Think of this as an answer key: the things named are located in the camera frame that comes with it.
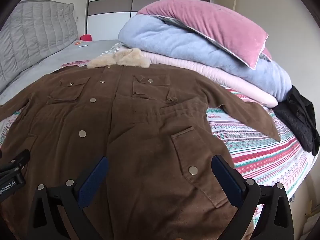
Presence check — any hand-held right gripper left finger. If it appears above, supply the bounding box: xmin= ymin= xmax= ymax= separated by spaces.
xmin=29 ymin=156 xmax=109 ymax=240

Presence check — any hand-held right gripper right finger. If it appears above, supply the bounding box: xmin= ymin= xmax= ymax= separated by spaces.
xmin=211 ymin=154 xmax=294 ymax=240

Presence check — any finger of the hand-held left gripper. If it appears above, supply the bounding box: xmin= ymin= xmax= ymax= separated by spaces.
xmin=0 ymin=149 xmax=31 ymax=178

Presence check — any brown coat with fur collar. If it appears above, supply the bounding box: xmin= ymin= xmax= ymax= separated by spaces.
xmin=0 ymin=48 xmax=282 ymax=240

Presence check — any patterned pink green bedspread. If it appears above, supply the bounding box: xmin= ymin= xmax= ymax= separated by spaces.
xmin=0 ymin=42 xmax=312 ymax=228

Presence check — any black quilted jacket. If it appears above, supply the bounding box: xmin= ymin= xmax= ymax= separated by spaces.
xmin=273 ymin=85 xmax=320 ymax=156

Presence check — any pale pink blanket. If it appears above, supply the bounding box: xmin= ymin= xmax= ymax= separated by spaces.
xmin=141 ymin=51 xmax=278 ymax=108

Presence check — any grey bed sheet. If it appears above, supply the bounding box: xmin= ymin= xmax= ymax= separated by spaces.
xmin=0 ymin=39 xmax=120 ymax=105

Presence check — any grey quilted headboard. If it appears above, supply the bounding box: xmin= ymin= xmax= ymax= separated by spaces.
xmin=0 ymin=0 xmax=78 ymax=88

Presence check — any white fringed blanket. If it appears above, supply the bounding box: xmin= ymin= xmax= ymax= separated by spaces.
xmin=101 ymin=42 xmax=125 ymax=55

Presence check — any light blue blanket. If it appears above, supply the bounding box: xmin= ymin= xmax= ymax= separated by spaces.
xmin=118 ymin=15 xmax=293 ymax=102

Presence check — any pink velvet pillow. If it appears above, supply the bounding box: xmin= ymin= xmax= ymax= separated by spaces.
xmin=137 ymin=0 xmax=273 ymax=70

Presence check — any white wardrobe with grey band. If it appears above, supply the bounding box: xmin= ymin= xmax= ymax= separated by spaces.
xmin=86 ymin=0 xmax=192 ymax=42

